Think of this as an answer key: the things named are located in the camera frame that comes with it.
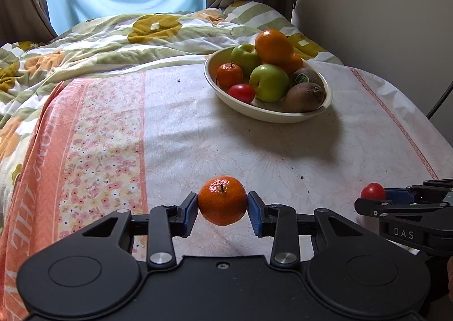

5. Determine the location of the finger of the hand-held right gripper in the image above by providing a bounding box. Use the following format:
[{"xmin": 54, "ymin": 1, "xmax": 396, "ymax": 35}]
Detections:
[
  {"xmin": 385, "ymin": 178, "xmax": 453, "ymax": 204},
  {"xmin": 354, "ymin": 198, "xmax": 451, "ymax": 217}
]

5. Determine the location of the small green apple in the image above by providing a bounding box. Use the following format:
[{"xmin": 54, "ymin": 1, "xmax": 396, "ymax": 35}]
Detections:
[{"xmin": 231, "ymin": 43, "xmax": 262, "ymax": 76}]

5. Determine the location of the large orange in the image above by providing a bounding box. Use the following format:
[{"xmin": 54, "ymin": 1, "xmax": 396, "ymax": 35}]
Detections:
[{"xmin": 255, "ymin": 29, "xmax": 294, "ymax": 68}]

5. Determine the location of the cream ceramic bowl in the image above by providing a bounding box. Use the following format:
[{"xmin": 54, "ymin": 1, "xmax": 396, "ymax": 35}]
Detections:
[{"xmin": 204, "ymin": 46, "xmax": 333, "ymax": 124}]

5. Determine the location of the large green apple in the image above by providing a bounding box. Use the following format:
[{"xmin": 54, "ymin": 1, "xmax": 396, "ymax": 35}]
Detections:
[{"xmin": 249, "ymin": 64, "xmax": 290, "ymax": 103}]

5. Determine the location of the black cable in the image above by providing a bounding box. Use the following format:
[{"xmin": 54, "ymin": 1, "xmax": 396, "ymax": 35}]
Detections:
[{"xmin": 426, "ymin": 80, "xmax": 453, "ymax": 119}]

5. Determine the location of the medium orange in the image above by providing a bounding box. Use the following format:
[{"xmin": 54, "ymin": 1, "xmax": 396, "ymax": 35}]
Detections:
[{"xmin": 281, "ymin": 53, "xmax": 304, "ymax": 76}]

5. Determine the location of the red cherry tomato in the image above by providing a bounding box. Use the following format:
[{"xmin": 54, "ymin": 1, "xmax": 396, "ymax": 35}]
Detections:
[
  {"xmin": 360, "ymin": 183, "xmax": 386, "ymax": 201},
  {"xmin": 228, "ymin": 84, "xmax": 255, "ymax": 104}
]

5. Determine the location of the small mandarin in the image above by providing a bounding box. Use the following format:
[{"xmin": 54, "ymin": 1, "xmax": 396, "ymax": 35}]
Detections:
[
  {"xmin": 197, "ymin": 176, "xmax": 248, "ymax": 226},
  {"xmin": 217, "ymin": 63, "xmax": 244, "ymax": 87}
]

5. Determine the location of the brown kiwi with sticker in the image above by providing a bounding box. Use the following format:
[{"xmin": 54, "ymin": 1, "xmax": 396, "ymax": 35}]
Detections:
[
  {"xmin": 282, "ymin": 83, "xmax": 325, "ymax": 113},
  {"xmin": 290, "ymin": 67, "xmax": 325, "ymax": 89}
]

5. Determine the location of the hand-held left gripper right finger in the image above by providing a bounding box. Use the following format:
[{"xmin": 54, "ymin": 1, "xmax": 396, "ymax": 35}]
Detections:
[{"xmin": 248, "ymin": 191, "xmax": 372, "ymax": 267}]

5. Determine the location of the green striped floral quilt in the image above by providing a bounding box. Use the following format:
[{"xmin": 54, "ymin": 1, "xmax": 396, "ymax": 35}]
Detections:
[{"xmin": 0, "ymin": 1, "xmax": 344, "ymax": 208}]

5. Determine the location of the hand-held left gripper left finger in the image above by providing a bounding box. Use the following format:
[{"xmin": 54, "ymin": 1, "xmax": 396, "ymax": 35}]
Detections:
[{"xmin": 76, "ymin": 192, "xmax": 199, "ymax": 270}]

